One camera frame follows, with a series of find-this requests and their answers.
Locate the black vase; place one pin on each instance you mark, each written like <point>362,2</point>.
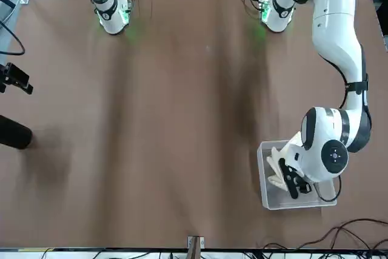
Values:
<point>15,133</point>

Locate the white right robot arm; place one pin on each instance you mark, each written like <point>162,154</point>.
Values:
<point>112,19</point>

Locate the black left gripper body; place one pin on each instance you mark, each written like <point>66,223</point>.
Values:
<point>292,180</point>

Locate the cream-colored tablecloth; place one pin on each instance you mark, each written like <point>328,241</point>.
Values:
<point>276,177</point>

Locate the clear plastic box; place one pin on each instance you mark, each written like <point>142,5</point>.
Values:
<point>303,204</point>

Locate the aluminium frame post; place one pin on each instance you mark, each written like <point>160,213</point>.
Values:
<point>194,250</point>

